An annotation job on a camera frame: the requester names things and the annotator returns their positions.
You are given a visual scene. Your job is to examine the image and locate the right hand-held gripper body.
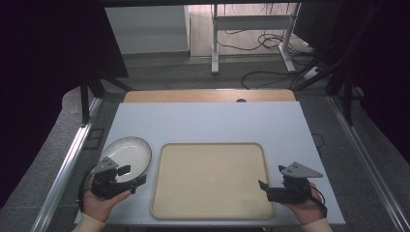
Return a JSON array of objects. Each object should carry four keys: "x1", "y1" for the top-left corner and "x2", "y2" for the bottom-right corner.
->
[{"x1": 266, "y1": 161, "x2": 324, "y2": 205}]

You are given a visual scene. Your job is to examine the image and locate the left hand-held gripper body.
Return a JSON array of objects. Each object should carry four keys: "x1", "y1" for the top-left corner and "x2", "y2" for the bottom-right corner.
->
[{"x1": 90, "y1": 156, "x2": 138, "y2": 200}]

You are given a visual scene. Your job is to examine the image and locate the white plate with dark rim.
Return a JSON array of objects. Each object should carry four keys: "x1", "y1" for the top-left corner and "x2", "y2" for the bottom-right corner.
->
[{"x1": 97, "y1": 135, "x2": 153, "y2": 185}]

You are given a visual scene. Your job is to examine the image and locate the person's left hand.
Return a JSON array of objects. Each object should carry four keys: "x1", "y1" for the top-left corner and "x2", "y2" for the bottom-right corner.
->
[{"x1": 81, "y1": 188, "x2": 132, "y2": 223}]

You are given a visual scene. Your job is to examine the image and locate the person's right hand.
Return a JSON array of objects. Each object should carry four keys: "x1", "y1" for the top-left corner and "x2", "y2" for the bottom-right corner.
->
[{"x1": 283, "y1": 182, "x2": 328, "y2": 227}]

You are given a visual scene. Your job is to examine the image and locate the beige tray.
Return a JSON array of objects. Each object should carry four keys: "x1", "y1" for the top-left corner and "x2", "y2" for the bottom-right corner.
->
[{"x1": 150, "y1": 142, "x2": 276, "y2": 221}]

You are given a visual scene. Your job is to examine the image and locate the black metal stand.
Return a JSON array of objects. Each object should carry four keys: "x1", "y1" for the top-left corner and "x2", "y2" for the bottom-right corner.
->
[
  {"x1": 291, "y1": 3, "x2": 381, "y2": 127},
  {"x1": 78, "y1": 69, "x2": 133, "y2": 125}
]

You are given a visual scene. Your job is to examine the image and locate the white board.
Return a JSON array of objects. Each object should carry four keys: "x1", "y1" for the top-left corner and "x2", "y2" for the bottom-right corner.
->
[{"x1": 74, "y1": 101, "x2": 346, "y2": 225}]

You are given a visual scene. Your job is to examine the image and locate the white power strip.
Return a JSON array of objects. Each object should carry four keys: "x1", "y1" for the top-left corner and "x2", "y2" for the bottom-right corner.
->
[{"x1": 303, "y1": 66, "x2": 321, "y2": 81}]

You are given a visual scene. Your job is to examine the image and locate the black curtain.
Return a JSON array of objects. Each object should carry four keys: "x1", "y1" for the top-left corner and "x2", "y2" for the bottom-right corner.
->
[
  {"x1": 0, "y1": 0, "x2": 130, "y2": 209},
  {"x1": 325, "y1": 0, "x2": 410, "y2": 163}
]

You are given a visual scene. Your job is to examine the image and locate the white cabinet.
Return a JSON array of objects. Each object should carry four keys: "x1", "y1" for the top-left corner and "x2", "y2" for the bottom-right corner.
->
[{"x1": 104, "y1": 5, "x2": 191, "y2": 56}]

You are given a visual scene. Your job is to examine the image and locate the left hand-held gripper cable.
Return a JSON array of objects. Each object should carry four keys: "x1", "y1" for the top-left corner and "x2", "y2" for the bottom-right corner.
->
[{"x1": 76, "y1": 167, "x2": 97, "y2": 213}]

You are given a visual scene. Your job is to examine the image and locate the hand-held gripper cable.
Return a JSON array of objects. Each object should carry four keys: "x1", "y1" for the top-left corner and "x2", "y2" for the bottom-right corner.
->
[
  {"x1": 308, "y1": 185, "x2": 329, "y2": 218},
  {"x1": 76, "y1": 167, "x2": 97, "y2": 213}
]

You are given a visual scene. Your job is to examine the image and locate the right hand-held gripper cable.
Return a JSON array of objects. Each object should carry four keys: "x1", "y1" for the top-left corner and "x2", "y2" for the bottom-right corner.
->
[{"x1": 308, "y1": 185, "x2": 329, "y2": 218}]

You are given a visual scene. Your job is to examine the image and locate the aluminium rail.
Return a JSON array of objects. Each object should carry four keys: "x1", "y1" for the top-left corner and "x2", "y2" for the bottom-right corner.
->
[
  {"x1": 328, "y1": 96, "x2": 410, "y2": 232},
  {"x1": 30, "y1": 97, "x2": 103, "y2": 232}
]

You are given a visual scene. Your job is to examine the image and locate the black floor cables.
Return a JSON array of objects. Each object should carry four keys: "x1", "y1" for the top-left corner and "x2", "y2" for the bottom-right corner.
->
[{"x1": 216, "y1": 28, "x2": 318, "y2": 91}]

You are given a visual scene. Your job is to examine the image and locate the white metal desk frame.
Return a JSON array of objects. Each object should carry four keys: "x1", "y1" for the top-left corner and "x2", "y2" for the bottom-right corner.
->
[{"x1": 211, "y1": 3, "x2": 303, "y2": 75}]

